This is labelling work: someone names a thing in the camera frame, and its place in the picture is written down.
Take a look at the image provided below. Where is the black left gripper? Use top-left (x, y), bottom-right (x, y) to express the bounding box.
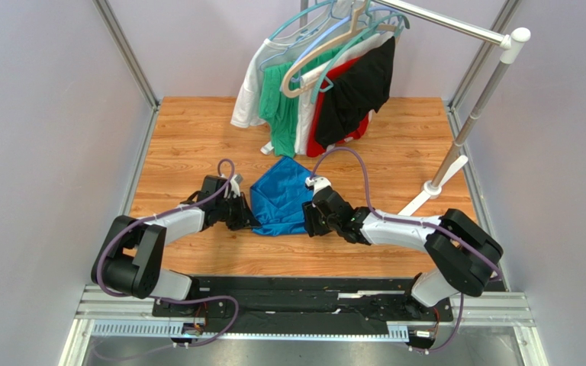
top-left (216, 192), bottom-right (260, 231)

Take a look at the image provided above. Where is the blue cloth napkin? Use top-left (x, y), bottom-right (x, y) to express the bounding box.
top-left (250, 157), bottom-right (313, 236)

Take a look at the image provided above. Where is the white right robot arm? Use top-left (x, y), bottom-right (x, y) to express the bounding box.
top-left (303, 176), bottom-right (503, 307)

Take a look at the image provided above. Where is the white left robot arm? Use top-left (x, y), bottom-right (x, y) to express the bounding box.
top-left (91, 175), bottom-right (260, 301)

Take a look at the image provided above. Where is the red t-shirt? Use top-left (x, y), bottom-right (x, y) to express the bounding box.
top-left (307, 53), bottom-right (377, 157)

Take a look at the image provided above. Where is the white t-shirt left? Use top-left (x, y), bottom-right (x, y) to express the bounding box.
top-left (230, 37), bottom-right (304, 128)

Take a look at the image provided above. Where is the white t-shirt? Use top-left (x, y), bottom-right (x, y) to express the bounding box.
top-left (260, 31), bottom-right (395, 156)
top-left (230, 37), bottom-right (304, 128)

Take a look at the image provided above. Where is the green t-shirt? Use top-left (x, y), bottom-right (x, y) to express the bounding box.
top-left (259, 62), bottom-right (321, 158)

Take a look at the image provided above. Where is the teal plastic hanger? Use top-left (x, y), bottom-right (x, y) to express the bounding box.
top-left (309, 10), bottom-right (411, 104)

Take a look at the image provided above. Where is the white clothes rack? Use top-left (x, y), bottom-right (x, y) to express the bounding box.
top-left (300, 0), bottom-right (532, 217)

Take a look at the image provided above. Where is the black t-shirt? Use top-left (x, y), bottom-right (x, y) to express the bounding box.
top-left (314, 37), bottom-right (396, 149)

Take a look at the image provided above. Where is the white t-shirt middle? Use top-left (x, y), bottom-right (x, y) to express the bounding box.
top-left (260, 31), bottom-right (395, 156)

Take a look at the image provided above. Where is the blue plastic hanger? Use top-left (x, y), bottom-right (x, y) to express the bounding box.
top-left (259, 14), bottom-right (355, 85)

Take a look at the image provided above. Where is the teal hanger left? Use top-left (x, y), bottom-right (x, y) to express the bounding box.
top-left (268, 1), bottom-right (334, 40)

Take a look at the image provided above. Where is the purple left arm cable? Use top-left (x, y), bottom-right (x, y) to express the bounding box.
top-left (95, 158), bottom-right (240, 352)

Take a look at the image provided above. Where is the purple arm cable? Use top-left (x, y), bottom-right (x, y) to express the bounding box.
top-left (95, 158), bottom-right (240, 352)
top-left (309, 146), bottom-right (504, 355)

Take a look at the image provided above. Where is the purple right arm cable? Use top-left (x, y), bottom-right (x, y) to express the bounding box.
top-left (309, 146), bottom-right (504, 355)

